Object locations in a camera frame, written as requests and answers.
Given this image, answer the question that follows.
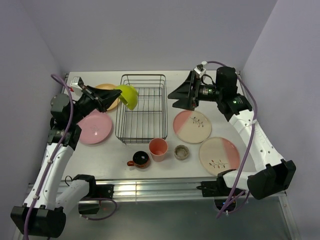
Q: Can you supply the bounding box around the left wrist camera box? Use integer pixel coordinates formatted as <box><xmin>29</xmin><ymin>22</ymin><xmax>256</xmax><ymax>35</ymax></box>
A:
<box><xmin>69</xmin><ymin>76</ymin><xmax>84</xmax><ymax>95</ymax></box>

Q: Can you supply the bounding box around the orange plastic plate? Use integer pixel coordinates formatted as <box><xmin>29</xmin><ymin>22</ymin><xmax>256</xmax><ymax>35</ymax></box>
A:
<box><xmin>95</xmin><ymin>83</ymin><xmax>120</xmax><ymax>112</ymax></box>

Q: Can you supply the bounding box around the pink cream plate upper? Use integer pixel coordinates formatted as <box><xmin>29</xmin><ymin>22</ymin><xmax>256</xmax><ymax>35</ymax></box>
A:
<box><xmin>172</xmin><ymin>110</ymin><xmax>212</xmax><ymax>144</ymax></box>

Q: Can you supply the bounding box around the lime green bowl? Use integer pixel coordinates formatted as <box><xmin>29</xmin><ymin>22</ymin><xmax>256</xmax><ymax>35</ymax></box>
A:
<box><xmin>115</xmin><ymin>84</ymin><xmax>139</xmax><ymax>111</ymax></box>

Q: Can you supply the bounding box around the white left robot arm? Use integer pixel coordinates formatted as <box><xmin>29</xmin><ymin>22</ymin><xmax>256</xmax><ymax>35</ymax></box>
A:
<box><xmin>10</xmin><ymin>86</ymin><xmax>121</xmax><ymax>239</ymax></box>

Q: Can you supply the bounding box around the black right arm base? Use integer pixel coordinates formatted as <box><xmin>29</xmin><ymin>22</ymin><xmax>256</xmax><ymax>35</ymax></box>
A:
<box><xmin>196</xmin><ymin>180</ymin><xmax>232</xmax><ymax>197</ymax></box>

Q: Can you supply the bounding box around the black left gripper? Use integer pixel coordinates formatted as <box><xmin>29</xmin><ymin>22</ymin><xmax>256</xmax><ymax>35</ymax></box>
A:
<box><xmin>69</xmin><ymin>85</ymin><xmax>122</xmax><ymax>125</ymax></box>

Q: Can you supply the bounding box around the pink cream plate lower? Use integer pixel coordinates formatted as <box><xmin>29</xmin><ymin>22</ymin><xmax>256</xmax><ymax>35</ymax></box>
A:
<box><xmin>198</xmin><ymin>137</ymin><xmax>241</xmax><ymax>176</ymax></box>

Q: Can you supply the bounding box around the pink cream plate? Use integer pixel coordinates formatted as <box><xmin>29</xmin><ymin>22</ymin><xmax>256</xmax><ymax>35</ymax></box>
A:
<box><xmin>198</xmin><ymin>137</ymin><xmax>241</xmax><ymax>176</ymax></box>
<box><xmin>172</xmin><ymin>110</ymin><xmax>212</xmax><ymax>144</ymax></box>

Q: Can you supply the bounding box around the aluminium frame rail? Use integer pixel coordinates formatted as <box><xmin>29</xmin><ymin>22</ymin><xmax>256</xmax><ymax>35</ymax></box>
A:
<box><xmin>27</xmin><ymin>176</ymin><xmax>287</xmax><ymax>203</ymax></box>

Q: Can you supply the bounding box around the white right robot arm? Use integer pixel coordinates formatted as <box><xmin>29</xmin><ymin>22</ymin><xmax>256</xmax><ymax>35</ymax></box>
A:
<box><xmin>168</xmin><ymin>64</ymin><xmax>296</xmax><ymax>200</ymax></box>

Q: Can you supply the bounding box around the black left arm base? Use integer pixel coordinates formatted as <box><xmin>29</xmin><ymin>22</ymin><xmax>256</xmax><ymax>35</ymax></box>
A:
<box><xmin>78</xmin><ymin>184</ymin><xmax>114</xmax><ymax>216</ymax></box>

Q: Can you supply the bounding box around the orange black mug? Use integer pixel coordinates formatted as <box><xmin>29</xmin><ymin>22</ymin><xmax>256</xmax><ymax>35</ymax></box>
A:
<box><xmin>127</xmin><ymin>151</ymin><xmax>150</xmax><ymax>169</ymax></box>

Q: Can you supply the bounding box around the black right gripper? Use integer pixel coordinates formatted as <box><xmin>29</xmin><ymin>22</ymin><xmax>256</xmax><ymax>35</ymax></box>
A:
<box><xmin>167</xmin><ymin>70</ymin><xmax>223</xmax><ymax>111</ymax></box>

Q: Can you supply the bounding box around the black wire dish rack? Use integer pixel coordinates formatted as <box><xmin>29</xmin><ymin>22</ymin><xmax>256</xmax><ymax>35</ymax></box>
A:
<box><xmin>115</xmin><ymin>74</ymin><xmax>168</xmax><ymax>145</ymax></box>

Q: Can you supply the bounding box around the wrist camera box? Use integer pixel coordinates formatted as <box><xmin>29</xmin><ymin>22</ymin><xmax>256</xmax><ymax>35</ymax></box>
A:
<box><xmin>69</xmin><ymin>76</ymin><xmax>84</xmax><ymax>95</ymax></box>
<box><xmin>193</xmin><ymin>64</ymin><xmax>207</xmax><ymax>79</ymax></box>

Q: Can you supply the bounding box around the salmon pink cup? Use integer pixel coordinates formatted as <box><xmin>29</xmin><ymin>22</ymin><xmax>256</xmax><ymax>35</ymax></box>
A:
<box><xmin>148</xmin><ymin>138</ymin><xmax>168</xmax><ymax>162</ymax></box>

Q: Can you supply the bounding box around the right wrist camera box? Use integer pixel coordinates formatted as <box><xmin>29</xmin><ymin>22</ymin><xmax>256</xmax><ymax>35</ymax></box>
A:
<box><xmin>193</xmin><ymin>64</ymin><xmax>207</xmax><ymax>79</ymax></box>

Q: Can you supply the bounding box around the speckled ceramic small cup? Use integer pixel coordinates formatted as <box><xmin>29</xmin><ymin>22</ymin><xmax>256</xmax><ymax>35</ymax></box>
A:
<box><xmin>174</xmin><ymin>145</ymin><xmax>190</xmax><ymax>161</ymax></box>

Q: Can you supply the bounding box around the pink plastic plate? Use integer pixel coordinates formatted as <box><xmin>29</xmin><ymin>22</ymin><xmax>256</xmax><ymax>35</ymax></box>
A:
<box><xmin>78</xmin><ymin>110</ymin><xmax>113</xmax><ymax>145</ymax></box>

